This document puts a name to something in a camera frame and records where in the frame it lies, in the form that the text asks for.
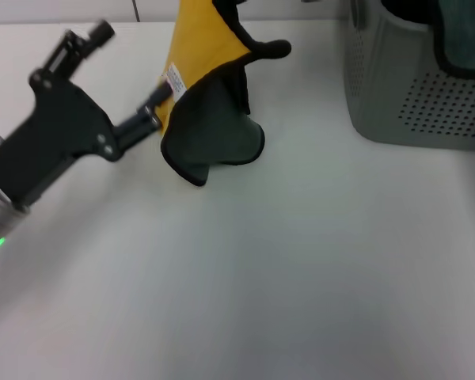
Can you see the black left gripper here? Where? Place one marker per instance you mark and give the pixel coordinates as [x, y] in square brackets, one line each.
[55, 130]

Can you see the yellow and green towel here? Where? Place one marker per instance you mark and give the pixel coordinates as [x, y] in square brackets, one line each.
[206, 130]

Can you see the grey perforated storage box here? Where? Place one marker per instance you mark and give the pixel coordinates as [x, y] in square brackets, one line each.
[380, 79]

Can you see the teal towel with black edging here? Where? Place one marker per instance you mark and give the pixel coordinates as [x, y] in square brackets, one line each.
[467, 39]

